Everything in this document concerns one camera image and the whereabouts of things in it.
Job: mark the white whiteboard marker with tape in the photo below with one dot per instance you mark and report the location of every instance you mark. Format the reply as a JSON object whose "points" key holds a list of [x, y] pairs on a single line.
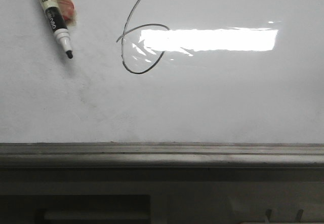
{"points": [[57, 25]]}

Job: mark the white whiteboard with metal frame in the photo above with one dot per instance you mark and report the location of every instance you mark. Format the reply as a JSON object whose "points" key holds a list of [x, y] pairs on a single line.
{"points": [[174, 83]]}

